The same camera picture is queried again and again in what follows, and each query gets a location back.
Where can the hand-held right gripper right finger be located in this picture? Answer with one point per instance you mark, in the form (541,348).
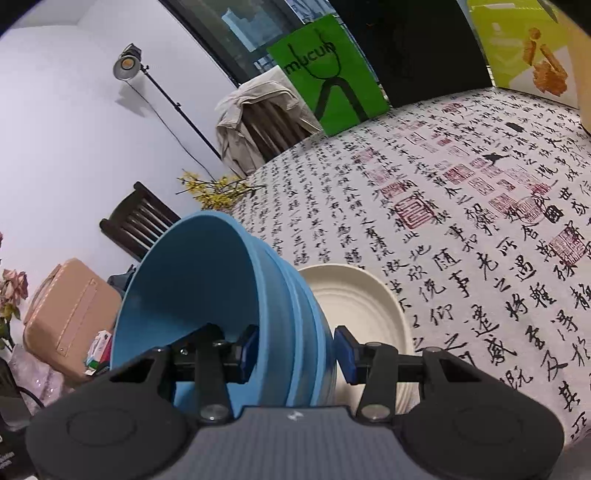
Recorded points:
(344,350)

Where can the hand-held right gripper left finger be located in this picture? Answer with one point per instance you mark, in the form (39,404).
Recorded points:
(249,339)

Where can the yellow blossom branches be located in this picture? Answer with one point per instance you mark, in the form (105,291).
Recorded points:
(217,196)

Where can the white green medicine box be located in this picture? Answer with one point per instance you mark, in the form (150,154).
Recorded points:
(94,365)

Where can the dark wooden chair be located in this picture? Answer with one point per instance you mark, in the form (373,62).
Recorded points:
(272,134)
(107,227)

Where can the pink grey vase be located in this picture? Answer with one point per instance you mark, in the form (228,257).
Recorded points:
(37,378)

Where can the dried pink roses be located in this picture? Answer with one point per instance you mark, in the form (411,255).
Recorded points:
(14,281)

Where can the beige jacket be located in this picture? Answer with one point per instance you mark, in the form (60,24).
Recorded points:
(258,92)

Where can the black electronic device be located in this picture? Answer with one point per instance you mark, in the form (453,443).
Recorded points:
(11,415)

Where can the green paper bag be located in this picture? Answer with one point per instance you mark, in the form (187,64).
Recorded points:
(351,60)

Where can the studio light on stand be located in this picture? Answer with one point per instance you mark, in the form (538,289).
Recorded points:
(127,64)

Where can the black framed glass door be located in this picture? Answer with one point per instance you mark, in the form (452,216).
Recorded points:
(240,37)

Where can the black paper bag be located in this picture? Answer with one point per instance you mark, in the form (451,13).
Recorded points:
(415,55)

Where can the yellow green snack box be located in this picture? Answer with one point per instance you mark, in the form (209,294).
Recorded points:
(498,46)

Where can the beige thermos jug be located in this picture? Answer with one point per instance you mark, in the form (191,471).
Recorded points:
(582,69)

